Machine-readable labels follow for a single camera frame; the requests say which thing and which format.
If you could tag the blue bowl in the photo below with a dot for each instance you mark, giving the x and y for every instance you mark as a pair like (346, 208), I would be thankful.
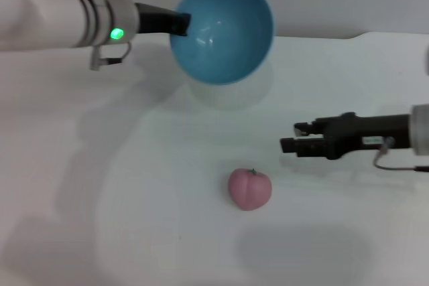
(228, 41)

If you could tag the pink peach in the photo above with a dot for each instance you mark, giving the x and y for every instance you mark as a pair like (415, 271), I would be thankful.
(249, 190)

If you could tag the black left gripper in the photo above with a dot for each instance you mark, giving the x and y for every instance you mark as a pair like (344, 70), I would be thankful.
(154, 19)

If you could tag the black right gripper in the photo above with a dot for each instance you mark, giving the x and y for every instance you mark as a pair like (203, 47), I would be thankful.
(362, 132)

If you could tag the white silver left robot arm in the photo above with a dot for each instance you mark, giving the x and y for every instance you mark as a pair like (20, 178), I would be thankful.
(50, 18)

